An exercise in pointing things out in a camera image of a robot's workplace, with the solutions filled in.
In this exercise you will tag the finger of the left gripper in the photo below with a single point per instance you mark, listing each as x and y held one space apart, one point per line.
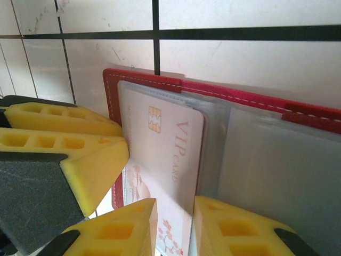
66 117
40 192

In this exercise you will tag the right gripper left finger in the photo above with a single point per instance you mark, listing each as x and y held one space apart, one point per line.
120 234

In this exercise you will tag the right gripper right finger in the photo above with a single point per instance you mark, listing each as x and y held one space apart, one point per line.
239 234

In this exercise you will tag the white VIP card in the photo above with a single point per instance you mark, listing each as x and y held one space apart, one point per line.
170 138

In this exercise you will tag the red card holder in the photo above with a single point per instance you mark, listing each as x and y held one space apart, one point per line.
266 101

